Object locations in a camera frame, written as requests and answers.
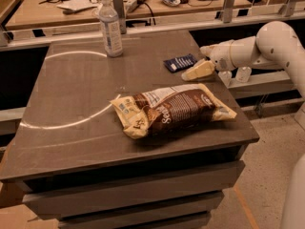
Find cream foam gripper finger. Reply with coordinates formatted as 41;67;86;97
181;59;215;81

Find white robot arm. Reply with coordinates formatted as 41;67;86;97
182;21;305;229

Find blue rxbar blueberry wrapper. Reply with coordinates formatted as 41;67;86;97
163;53;197;73

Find grey drawer cabinet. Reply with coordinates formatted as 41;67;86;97
0;143;261;229

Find clear plastic water bottle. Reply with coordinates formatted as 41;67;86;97
98;0;123;57

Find wooden workbench in background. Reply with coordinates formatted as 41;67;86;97
4;0;255;31

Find metal frame rail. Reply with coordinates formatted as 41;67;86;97
0;2;305;52

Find grey metal upright post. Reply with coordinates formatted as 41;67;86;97
112;0;127;34

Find brown and cream snack bag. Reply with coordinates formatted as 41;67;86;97
111;84;236;139

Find white papers on workbench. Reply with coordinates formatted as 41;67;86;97
58;0;98;11

